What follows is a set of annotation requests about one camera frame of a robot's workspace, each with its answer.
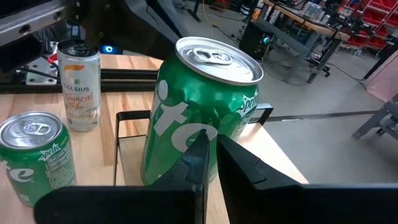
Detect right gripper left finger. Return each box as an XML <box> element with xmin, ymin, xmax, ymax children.
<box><xmin>34</xmin><ymin>129</ymin><xmax>210</xmax><ymax>224</ymax></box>

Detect wooden workbench grey legs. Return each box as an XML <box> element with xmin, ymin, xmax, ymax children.
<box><xmin>248</xmin><ymin>0</ymin><xmax>352</xmax><ymax>84</ymax></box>

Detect red parts bins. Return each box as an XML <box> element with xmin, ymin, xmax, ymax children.
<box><xmin>340</xmin><ymin>0</ymin><xmax>398</xmax><ymax>52</ymax></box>

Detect black aluminium table frame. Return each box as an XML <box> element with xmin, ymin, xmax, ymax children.
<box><xmin>0</xmin><ymin>67</ymin><xmax>161</xmax><ymax>95</ymax></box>

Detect black computer with blue light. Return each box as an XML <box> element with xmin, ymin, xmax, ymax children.
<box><xmin>98</xmin><ymin>43</ymin><xmax>124</xmax><ymax>56</ymax></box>

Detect wooden shelf black metal frame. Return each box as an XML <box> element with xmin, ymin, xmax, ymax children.
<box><xmin>112</xmin><ymin>103</ymin><xmax>310</xmax><ymax>224</ymax></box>

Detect grey metal table frame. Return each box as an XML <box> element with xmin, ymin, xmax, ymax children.
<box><xmin>351</xmin><ymin>93</ymin><xmax>398</xmax><ymax>141</ymax></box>

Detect green Sprite can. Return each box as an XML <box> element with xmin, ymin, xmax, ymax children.
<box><xmin>0</xmin><ymin>111</ymin><xmax>77</xmax><ymax>208</ymax></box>
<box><xmin>140</xmin><ymin>36</ymin><xmax>264</xmax><ymax>187</ymax></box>

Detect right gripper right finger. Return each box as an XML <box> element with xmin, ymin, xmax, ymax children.
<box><xmin>216</xmin><ymin>134</ymin><xmax>398</xmax><ymax>224</ymax></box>

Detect silver aluminium extrusion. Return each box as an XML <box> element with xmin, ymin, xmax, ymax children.
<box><xmin>0</xmin><ymin>0</ymin><xmax>77</xmax><ymax>47</ymax></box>

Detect white Celsius Tropical Vibe can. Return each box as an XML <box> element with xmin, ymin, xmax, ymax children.
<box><xmin>57</xmin><ymin>39</ymin><xmax>102</xmax><ymax>133</ymax></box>

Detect black computer tower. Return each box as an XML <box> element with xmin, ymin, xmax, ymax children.
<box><xmin>238</xmin><ymin>21</ymin><xmax>274</xmax><ymax>62</ymax></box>

